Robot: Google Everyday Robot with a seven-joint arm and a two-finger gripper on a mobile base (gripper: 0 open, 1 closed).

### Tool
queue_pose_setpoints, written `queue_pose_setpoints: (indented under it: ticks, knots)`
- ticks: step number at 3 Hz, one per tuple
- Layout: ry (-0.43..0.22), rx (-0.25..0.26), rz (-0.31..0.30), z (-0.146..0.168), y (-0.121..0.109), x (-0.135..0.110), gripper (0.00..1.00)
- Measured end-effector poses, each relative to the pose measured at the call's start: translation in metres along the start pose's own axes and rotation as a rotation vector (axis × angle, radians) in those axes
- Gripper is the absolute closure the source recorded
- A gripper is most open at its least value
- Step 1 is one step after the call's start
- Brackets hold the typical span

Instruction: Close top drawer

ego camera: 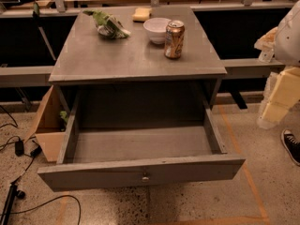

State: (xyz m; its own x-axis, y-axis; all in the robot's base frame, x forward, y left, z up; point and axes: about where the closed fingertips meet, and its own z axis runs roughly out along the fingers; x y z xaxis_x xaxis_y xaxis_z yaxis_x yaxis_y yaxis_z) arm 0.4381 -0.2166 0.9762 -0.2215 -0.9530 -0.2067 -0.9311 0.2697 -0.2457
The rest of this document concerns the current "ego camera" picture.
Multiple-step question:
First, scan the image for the black tripod leg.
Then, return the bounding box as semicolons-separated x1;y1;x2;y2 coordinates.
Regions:
0;184;25;225

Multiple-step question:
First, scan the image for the white bowl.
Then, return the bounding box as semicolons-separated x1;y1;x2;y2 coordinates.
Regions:
143;18;171;44

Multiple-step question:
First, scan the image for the green chip bag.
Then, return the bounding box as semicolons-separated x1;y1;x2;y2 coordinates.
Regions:
83;9;130;39

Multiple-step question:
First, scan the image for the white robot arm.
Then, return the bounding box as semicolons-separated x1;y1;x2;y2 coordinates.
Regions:
254;1;300;129

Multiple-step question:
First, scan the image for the black power adapter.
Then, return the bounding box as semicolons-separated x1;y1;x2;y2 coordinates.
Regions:
15;140;24;157

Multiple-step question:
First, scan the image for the yellow sponge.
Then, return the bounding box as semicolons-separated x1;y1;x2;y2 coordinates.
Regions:
132;7;152;23

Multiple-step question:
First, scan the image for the black floor cable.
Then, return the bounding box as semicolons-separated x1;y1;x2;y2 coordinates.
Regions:
8;194;83;225

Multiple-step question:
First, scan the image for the clear sanitizer bottle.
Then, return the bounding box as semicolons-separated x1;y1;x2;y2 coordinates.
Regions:
258;47;274;63

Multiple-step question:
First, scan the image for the black sneaker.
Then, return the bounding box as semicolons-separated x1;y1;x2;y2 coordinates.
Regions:
281;129;300;166

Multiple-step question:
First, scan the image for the cardboard box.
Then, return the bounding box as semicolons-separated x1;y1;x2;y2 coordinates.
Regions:
24;86;65;162

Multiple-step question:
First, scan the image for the grey wooden drawer cabinet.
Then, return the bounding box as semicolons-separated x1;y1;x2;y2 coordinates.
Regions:
49;6;226;86

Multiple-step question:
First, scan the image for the gold soda can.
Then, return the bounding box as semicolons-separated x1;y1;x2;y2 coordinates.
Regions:
164;20;185;59

